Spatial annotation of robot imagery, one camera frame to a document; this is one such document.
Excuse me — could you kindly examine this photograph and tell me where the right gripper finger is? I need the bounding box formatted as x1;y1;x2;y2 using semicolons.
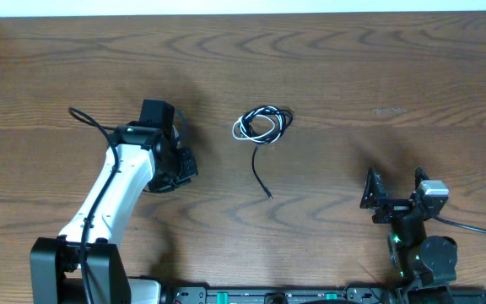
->
414;166;429;190
359;167;388;209

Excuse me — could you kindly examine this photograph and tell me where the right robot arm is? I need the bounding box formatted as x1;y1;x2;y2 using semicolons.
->
359;167;458;303

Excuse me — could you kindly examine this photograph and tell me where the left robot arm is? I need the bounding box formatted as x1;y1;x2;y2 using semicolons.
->
30;100;197;303

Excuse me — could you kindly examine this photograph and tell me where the left camera cable black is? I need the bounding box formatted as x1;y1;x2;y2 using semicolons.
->
67;106;120;304

